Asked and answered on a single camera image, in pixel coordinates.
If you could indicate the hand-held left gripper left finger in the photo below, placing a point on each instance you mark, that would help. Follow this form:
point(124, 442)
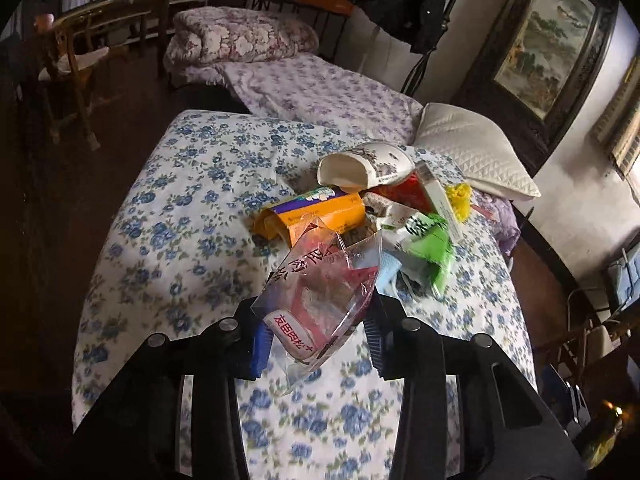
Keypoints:
point(260, 355)

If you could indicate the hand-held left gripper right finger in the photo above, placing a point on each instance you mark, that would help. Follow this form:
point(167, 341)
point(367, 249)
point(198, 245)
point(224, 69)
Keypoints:
point(375, 352)

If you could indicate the clear red-printed snack wrapper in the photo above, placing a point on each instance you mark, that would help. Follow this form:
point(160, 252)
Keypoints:
point(320, 300)

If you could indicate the green snack packet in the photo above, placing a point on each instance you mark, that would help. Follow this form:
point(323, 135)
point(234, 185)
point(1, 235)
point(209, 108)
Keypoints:
point(430, 250)

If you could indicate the light blue face mask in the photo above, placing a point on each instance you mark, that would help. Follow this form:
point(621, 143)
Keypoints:
point(387, 275)

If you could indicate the white printed wrapper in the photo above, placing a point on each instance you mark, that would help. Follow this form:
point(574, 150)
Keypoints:
point(377, 207)

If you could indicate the orange carton box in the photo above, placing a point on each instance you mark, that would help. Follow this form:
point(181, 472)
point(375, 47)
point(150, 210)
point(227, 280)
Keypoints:
point(320, 215)

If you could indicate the red packet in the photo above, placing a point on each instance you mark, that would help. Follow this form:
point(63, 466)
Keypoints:
point(405, 192)

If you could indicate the white slim box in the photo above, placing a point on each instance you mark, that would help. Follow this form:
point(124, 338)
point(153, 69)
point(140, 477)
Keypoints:
point(440, 200)

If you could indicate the yellow crumpled wrapper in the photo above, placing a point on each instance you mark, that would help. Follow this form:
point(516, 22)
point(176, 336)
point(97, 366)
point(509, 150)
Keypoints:
point(459, 200)

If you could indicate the purple floral cloth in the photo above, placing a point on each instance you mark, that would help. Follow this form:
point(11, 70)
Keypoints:
point(497, 220)

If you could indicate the wooden chair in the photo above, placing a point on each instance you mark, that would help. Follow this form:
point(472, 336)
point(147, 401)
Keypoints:
point(75, 60)
point(590, 340)

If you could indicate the white quilted pillow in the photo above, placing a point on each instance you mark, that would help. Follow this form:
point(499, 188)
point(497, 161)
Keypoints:
point(465, 145)

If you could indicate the dark glass bottle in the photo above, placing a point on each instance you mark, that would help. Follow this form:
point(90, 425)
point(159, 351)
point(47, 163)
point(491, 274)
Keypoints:
point(600, 435)

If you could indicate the blue cloth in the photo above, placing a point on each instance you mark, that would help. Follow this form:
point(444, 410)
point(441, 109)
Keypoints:
point(625, 280)

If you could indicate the purple floral mattress sheet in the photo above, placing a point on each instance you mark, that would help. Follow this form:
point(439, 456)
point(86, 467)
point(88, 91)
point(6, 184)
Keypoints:
point(320, 90)

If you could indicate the folded floral quilt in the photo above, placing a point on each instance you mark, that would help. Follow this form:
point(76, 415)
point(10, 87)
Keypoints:
point(235, 35)

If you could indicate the dark framed landscape painting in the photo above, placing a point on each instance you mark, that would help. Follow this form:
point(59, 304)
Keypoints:
point(545, 45)

